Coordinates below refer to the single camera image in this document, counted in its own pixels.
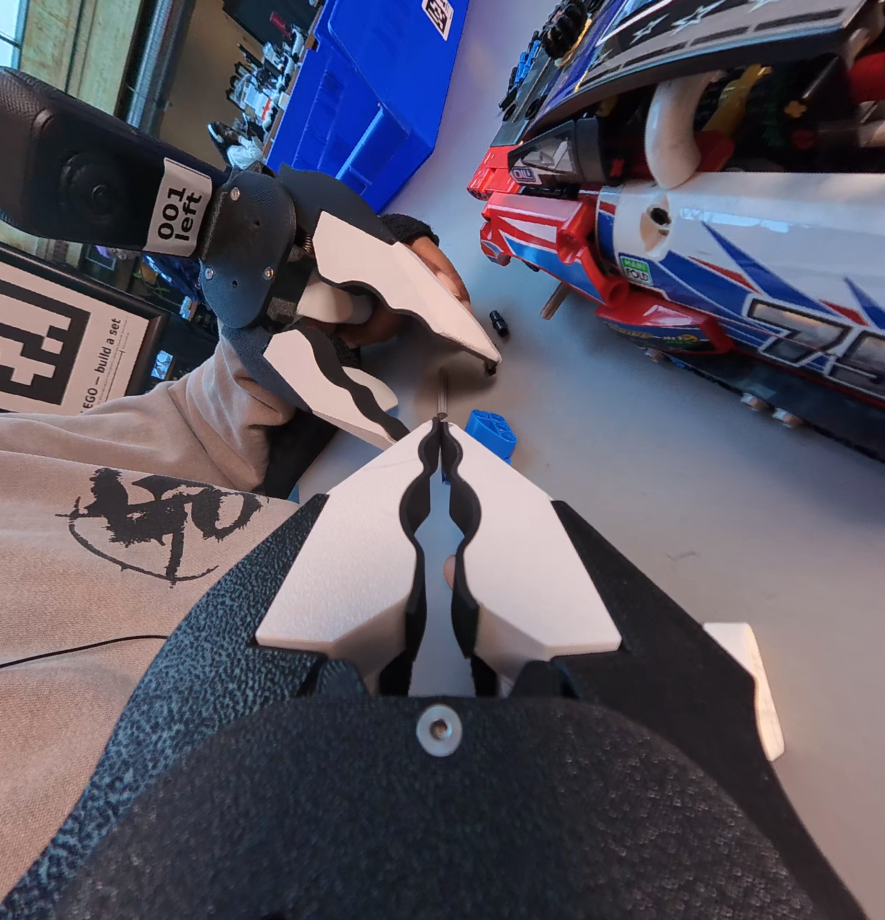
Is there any blue plastic bin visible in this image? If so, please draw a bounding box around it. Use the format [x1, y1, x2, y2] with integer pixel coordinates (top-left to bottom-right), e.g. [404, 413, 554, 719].
[266, 0, 472, 213]

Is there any cluttered background desk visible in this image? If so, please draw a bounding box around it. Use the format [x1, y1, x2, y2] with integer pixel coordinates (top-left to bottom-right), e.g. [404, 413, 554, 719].
[212, 29, 321, 170]

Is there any black blue toy brick car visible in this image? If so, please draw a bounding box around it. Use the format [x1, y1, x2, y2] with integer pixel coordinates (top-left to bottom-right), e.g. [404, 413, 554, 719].
[465, 0, 885, 461]

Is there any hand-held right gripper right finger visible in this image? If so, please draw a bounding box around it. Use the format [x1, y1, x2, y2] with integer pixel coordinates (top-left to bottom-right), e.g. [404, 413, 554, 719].
[439, 420, 624, 698]

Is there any small blue lego piece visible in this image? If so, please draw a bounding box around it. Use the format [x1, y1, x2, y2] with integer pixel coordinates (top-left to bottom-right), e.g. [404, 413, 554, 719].
[442, 408, 517, 491]

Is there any person's left forearm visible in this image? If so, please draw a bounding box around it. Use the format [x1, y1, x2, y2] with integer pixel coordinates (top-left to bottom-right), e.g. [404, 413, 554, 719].
[144, 334, 303, 497]

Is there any person's left hand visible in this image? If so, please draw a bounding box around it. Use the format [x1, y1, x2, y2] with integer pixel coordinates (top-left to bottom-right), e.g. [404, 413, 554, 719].
[334, 237, 473, 349]

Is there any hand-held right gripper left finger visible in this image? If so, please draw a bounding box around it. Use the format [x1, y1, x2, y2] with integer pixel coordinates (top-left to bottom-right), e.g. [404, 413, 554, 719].
[254, 419, 443, 697]

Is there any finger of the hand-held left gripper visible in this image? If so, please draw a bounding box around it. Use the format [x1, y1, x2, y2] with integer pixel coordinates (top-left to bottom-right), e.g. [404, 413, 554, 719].
[263, 325, 411, 450]
[302, 212, 504, 375]

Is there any framed sign with marker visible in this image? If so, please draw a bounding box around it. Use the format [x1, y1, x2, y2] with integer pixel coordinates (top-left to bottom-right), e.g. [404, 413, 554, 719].
[0, 237, 170, 418]

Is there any thin black cable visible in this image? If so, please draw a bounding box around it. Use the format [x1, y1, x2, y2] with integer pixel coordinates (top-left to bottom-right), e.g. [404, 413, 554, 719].
[0, 634, 170, 674]

